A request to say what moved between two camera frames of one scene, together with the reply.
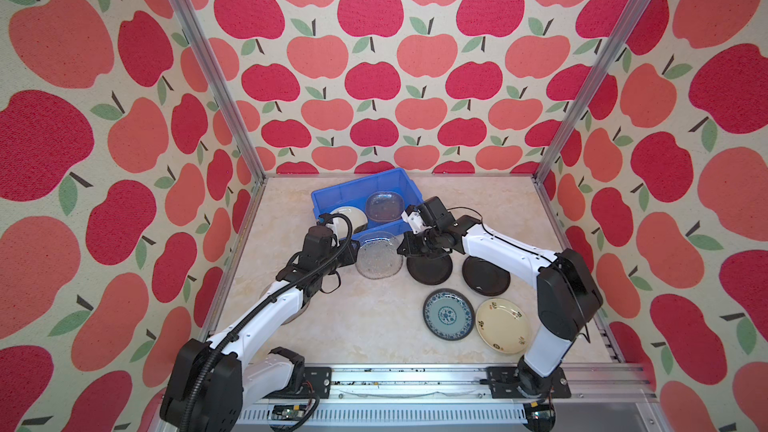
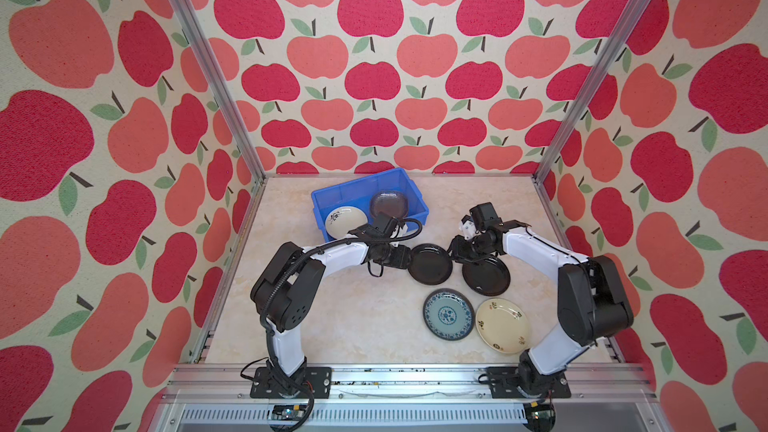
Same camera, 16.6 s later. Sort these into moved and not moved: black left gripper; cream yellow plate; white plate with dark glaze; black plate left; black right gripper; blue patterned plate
Moved: black left gripper; black right gripper
Not moved: black plate left; white plate with dark glaze; cream yellow plate; blue patterned plate
